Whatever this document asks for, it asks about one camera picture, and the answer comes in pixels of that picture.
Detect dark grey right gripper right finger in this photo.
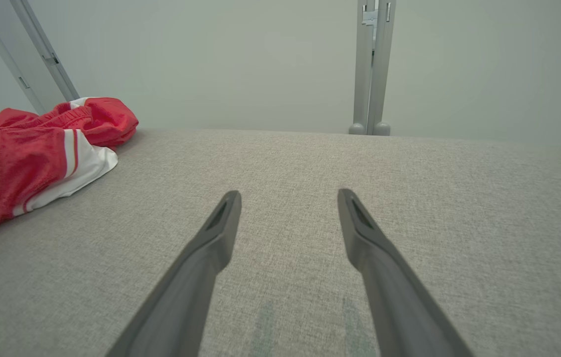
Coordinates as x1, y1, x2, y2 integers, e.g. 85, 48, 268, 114
337, 188, 475, 357

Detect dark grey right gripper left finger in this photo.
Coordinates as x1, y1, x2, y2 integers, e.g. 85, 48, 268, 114
106, 190, 243, 357

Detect red white-striped shorts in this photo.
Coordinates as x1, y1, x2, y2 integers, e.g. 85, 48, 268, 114
0, 97, 139, 149

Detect red basketball jersey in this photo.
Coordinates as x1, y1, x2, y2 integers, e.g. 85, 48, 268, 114
0, 126, 120, 241

